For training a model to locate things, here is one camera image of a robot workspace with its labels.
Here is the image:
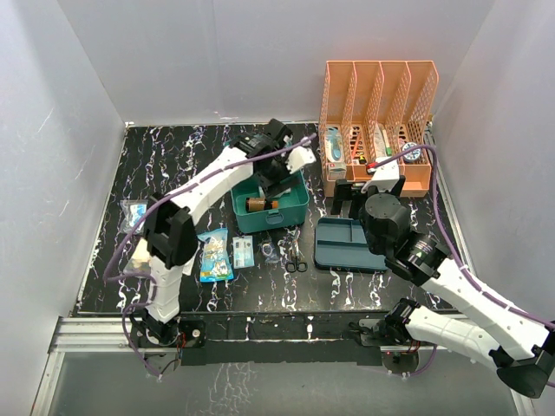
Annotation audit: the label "brown bottle orange cap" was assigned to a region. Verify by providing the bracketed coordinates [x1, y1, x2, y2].
[245, 197, 279, 213]

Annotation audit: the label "green medicine kit box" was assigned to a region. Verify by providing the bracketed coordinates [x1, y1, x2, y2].
[231, 172, 309, 234]

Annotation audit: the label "blue cotton swab bag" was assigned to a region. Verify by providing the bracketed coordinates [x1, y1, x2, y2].
[198, 228, 234, 283]

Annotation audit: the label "clear bag blue items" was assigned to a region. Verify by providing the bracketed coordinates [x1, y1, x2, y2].
[119, 199, 147, 233]

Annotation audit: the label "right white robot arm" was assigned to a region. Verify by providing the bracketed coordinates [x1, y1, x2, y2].
[331, 179, 554, 399]

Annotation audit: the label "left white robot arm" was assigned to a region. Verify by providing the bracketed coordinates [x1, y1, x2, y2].
[139, 119, 315, 346]

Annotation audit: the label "small white red box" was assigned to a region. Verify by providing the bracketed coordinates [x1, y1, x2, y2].
[326, 162, 347, 181]

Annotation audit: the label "blue brush blister pack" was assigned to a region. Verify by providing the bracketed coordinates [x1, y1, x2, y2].
[324, 126, 344, 163]

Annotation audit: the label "blue divided tray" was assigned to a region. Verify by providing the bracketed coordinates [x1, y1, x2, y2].
[313, 217, 388, 273]

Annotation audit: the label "red pencil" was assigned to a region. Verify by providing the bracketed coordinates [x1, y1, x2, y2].
[350, 131, 362, 159]

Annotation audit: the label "white tube in organizer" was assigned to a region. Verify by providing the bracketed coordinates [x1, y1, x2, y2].
[373, 124, 392, 159]

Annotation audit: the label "white blue bandage box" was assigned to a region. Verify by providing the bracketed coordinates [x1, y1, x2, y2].
[232, 235, 255, 269]

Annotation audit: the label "clear bag with rubber bands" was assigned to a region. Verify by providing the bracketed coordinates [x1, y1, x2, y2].
[260, 237, 279, 264]

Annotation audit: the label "round blue white tin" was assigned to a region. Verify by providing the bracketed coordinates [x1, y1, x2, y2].
[402, 141, 422, 164]

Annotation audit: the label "orange file organizer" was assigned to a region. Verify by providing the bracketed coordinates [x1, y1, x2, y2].
[318, 61, 440, 197]

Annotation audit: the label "beige bandage pack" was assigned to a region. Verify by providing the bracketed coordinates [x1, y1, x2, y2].
[123, 238, 151, 274]

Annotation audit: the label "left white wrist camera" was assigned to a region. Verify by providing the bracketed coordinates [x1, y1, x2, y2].
[285, 146, 316, 174]

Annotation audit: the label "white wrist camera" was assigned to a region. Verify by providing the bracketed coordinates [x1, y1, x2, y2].
[285, 146, 316, 174]
[361, 160, 405, 197]

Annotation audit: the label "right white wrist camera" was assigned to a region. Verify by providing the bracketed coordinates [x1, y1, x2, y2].
[361, 160, 405, 197]

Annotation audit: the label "black handled scissors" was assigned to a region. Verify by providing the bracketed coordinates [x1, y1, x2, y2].
[285, 237, 308, 273]

